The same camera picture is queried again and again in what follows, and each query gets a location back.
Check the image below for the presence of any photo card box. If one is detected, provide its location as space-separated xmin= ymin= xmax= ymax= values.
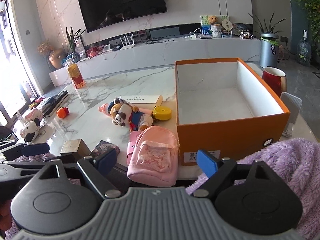
xmin=90 ymin=140 xmax=120 ymax=158

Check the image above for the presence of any orange small toy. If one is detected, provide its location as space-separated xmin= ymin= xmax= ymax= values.
xmin=56 ymin=107 xmax=69 ymax=119

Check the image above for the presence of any pink wallet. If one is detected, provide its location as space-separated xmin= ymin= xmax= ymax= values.
xmin=126 ymin=131 xmax=141 ymax=165

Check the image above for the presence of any pink mini backpack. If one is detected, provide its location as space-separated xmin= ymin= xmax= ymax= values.
xmin=127 ymin=126 xmax=178 ymax=187

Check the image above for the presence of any dog plush toy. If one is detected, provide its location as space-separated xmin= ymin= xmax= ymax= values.
xmin=107 ymin=98 xmax=153 ymax=132

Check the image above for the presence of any yellow tape measure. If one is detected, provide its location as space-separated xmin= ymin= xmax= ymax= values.
xmin=152 ymin=106 xmax=172 ymax=121

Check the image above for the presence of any white box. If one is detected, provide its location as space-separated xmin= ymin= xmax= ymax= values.
xmin=119 ymin=95 xmax=163 ymax=105

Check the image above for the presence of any pink cylinder case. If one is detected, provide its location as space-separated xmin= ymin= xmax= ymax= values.
xmin=98 ymin=103 xmax=152 ymax=116

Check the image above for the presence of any cow plush toy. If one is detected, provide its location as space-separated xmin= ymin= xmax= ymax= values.
xmin=20 ymin=118 xmax=42 ymax=144

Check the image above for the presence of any wooden block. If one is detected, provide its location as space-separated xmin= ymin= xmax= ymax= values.
xmin=60 ymin=139 xmax=91 ymax=157

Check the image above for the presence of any pink plush toy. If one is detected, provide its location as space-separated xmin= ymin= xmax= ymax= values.
xmin=24 ymin=108 xmax=43 ymax=121

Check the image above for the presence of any black keyboard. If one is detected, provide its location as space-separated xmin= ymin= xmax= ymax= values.
xmin=40 ymin=90 xmax=68 ymax=118

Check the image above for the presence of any orange cardboard box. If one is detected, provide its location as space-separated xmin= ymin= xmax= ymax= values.
xmin=175 ymin=58 xmax=290 ymax=166

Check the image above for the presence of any purple fluffy blanket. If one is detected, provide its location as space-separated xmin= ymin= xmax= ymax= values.
xmin=186 ymin=138 xmax=319 ymax=239

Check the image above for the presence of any orange drink bottle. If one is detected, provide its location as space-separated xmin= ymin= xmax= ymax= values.
xmin=66 ymin=59 xmax=85 ymax=89

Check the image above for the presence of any copper vase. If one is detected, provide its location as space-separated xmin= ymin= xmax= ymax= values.
xmin=48 ymin=48 xmax=66 ymax=69

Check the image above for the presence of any potted plant left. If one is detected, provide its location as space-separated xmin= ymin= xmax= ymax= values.
xmin=66 ymin=26 xmax=85 ymax=63

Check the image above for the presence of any red mug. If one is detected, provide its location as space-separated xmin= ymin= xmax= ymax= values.
xmin=262 ymin=67 xmax=287 ymax=97

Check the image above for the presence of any white tv cabinet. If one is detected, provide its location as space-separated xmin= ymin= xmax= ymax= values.
xmin=48 ymin=35 xmax=262 ymax=87

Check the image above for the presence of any white router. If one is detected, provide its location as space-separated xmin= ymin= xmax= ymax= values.
xmin=120 ymin=34 xmax=135 ymax=50

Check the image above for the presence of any teddy bear ornament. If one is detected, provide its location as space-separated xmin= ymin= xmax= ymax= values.
xmin=208 ymin=15 xmax=222 ymax=38

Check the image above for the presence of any potted plant behind bin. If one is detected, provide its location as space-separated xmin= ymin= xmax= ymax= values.
xmin=248 ymin=12 xmax=287 ymax=40

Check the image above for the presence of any water bottle jug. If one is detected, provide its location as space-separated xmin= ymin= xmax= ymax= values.
xmin=297 ymin=30 xmax=311 ymax=66

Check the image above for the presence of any grey soundbar speaker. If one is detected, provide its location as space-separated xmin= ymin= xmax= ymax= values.
xmin=149 ymin=27 xmax=180 ymax=38

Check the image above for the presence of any black television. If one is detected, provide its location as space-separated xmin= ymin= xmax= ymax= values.
xmin=78 ymin=0 xmax=167 ymax=33

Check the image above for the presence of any hanging green vine plant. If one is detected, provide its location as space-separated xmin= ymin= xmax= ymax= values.
xmin=296 ymin=0 xmax=320 ymax=45

